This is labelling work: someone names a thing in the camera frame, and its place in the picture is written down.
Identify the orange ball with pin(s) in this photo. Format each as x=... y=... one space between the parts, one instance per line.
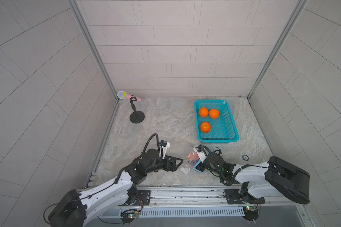
x=205 y=127
x=193 y=157
x=213 y=113
x=203 y=112

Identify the pink toy microphone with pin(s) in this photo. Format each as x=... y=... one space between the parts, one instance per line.
x=123 y=95

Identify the circuit board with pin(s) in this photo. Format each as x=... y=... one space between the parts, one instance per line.
x=251 y=213
x=129 y=215

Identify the right circuit board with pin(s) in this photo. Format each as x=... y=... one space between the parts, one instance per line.
x=251 y=213

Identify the black microphone stand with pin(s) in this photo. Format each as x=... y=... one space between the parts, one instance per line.
x=137 y=116

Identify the white ventilation grille strip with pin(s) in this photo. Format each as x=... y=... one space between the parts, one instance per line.
x=174 y=212

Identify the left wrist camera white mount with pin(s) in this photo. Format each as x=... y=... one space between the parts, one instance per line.
x=164 y=145

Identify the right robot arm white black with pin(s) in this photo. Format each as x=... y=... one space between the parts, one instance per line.
x=273 y=178

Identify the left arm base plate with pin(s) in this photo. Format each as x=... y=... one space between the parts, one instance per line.
x=142 y=198

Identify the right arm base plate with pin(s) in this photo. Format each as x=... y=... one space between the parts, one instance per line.
x=234 y=197

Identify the clear zip-top bag blue seal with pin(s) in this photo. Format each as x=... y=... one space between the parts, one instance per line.
x=183 y=149

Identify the left circuit board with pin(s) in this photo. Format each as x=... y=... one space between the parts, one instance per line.
x=129 y=215

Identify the aluminium mounting rail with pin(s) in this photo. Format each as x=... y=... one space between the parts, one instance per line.
x=188 y=196

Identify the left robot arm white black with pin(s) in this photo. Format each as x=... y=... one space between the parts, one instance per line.
x=77 y=209

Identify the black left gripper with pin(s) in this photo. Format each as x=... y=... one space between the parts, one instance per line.
x=171 y=168

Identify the teal plastic basket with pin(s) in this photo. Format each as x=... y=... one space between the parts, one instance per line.
x=222 y=129

